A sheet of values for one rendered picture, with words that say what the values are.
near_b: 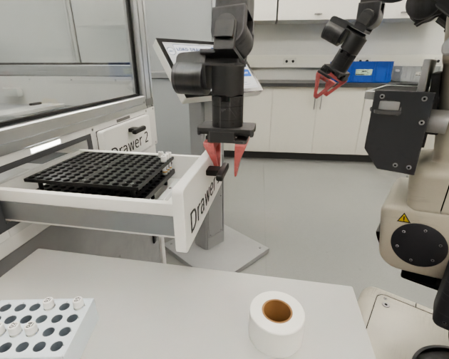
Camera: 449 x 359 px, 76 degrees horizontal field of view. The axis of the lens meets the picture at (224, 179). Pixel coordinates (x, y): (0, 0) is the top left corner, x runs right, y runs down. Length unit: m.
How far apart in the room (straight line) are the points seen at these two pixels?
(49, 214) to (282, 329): 0.41
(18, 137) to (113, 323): 0.38
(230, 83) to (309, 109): 2.98
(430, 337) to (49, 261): 1.11
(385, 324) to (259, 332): 0.85
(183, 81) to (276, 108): 2.92
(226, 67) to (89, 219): 0.34
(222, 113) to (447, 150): 0.47
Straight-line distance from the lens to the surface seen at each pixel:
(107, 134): 0.84
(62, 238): 0.78
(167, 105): 2.20
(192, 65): 0.54
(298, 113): 3.45
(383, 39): 4.32
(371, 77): 3.72
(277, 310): 0.43
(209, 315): 0.45
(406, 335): 1.20
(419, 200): 0.72
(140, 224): 0.48
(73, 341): 0.42
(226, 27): 0.51
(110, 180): 0.55
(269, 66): 4.01
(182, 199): 0.41
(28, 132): 0.66
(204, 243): 1.77
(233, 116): 0.51
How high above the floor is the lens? 1.09
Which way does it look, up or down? 22 degrees down
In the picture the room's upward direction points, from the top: straight up
